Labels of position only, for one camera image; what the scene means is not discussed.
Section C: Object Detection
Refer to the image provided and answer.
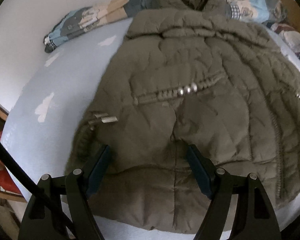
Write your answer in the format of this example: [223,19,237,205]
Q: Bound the olive green puffer jacket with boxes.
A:
[65,0,300,234]

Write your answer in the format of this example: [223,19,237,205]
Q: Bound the red bag on shelf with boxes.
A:
[0,130,22,196]

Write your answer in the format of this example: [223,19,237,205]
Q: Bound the light blue cloud bedsheet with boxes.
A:
[0,17,300,240]

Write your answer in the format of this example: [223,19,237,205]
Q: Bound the wooden headboard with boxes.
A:
[280,0,300,33]

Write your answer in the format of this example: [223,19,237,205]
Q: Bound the patchwork cartoon rolled duvet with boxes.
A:
[43,0,288,53]

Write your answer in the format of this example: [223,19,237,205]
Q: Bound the black strap cable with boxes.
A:
[0,130,79,240]

